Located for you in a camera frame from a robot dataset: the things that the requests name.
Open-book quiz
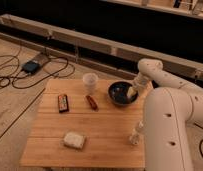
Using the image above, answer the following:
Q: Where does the dark ceramic bowl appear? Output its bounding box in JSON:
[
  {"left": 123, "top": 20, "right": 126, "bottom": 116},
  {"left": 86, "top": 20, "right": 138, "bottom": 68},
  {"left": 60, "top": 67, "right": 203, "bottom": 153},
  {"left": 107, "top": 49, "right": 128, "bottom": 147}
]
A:
[{"left": 108, "top": 81, "right": 138, "bottom": 106}]

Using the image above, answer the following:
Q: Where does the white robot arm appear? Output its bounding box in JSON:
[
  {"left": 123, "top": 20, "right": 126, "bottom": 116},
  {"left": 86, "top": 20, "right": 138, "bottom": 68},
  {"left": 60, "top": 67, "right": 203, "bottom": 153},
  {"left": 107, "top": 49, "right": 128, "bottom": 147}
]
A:
[{"left": 132, "top": 58, "right": 203, "bottom": 171}]

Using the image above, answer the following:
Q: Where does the red brown snack bar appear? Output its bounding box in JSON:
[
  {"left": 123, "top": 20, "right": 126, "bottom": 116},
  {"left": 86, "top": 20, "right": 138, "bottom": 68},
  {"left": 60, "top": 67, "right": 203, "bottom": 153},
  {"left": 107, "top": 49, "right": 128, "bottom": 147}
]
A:
[{"left": 86, "top": 95, "right": 98, "bottom": 110}]

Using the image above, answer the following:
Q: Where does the clear plastic cup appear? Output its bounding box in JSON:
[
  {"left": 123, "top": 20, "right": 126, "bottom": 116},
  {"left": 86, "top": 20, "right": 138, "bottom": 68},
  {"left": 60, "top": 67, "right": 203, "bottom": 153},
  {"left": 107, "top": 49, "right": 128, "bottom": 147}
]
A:
[{"left": 82, "top": 73, "right": 98, "bottom": 95}]

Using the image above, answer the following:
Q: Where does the white small bottle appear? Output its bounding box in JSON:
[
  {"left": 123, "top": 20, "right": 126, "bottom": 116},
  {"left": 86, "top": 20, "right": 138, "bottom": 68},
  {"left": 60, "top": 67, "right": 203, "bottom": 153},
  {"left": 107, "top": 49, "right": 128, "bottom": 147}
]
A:
[{"left": 129, "top": 121, "right": 144, "bottom": 145}]

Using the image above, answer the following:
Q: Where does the wooden slatted table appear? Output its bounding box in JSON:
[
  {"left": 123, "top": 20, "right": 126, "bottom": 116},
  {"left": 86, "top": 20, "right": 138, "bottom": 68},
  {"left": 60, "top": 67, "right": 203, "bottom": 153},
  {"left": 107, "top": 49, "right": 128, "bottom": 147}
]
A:
[{"left": 20, "top": 79, "right": 145, "bottom": 169}]

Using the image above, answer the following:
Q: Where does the black candy bar pack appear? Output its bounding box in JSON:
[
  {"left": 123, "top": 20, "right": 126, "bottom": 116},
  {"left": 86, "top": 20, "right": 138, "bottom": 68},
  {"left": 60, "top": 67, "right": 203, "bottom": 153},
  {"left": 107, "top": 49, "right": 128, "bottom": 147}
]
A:
[{"left": 58, "top": 94, "right": 69, "bottom": 113}]

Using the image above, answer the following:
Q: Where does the blue power adapter box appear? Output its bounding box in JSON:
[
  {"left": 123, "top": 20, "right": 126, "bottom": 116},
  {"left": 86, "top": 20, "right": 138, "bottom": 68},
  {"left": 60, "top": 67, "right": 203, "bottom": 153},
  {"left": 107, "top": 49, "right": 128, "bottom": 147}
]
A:
[{"left": 22, "top": 61, "right": 40, "bottom": 74}]

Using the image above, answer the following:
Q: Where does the long metal floor rail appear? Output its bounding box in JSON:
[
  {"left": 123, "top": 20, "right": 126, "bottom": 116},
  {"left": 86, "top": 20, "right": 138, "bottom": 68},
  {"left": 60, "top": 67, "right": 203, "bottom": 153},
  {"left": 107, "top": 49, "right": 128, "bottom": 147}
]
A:
[{"left": 0, "top": 14, "right": 203, "bottom": 81}]

